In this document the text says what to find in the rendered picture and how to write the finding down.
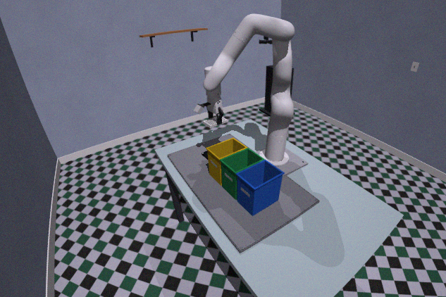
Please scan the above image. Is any blue open-top bin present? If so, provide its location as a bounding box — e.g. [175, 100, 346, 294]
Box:
[236, 160, 285, 216]

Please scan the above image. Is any green open-top bin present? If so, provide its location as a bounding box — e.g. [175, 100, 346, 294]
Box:
[220, 148, 265, 200]

